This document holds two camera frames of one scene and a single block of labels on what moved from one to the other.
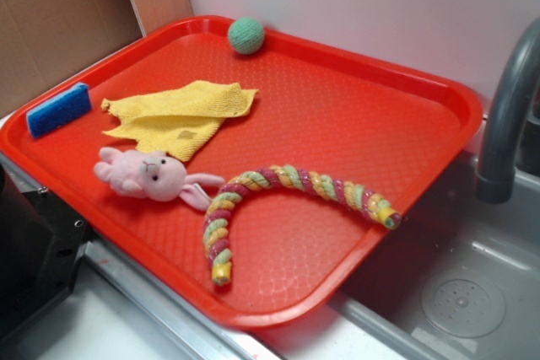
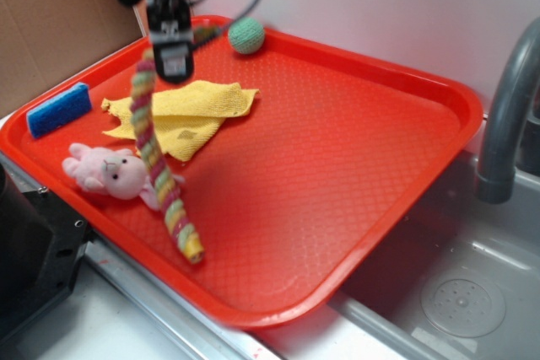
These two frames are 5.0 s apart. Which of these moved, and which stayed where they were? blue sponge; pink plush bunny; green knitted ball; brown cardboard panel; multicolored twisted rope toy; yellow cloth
Moved: multicolored twisted rope toy; pink plush bunny
Stayed: blue sponge; green knitted ball; yellow cloth; brown cardboard panel
